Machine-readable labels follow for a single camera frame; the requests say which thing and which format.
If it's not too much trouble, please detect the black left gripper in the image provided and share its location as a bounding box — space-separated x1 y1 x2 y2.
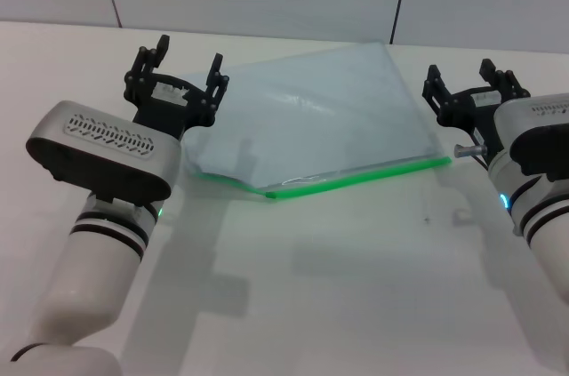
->
123 34 231 142

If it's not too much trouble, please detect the translucent green-zip document bag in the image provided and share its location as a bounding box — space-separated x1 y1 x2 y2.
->
181 41 453 204

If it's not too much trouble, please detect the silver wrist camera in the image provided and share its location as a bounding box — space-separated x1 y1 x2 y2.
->
25 100 182 209
493 93 569 182

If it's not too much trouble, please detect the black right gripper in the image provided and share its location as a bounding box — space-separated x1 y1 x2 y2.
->
421 59 532 149

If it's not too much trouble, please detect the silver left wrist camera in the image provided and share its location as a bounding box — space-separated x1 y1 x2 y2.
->
25 100 182 209

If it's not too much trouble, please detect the right arm metal plug cable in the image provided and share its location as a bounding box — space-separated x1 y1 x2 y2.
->
453 143 491 169

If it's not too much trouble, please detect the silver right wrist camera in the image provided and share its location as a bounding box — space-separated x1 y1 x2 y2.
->
493 93 569 182

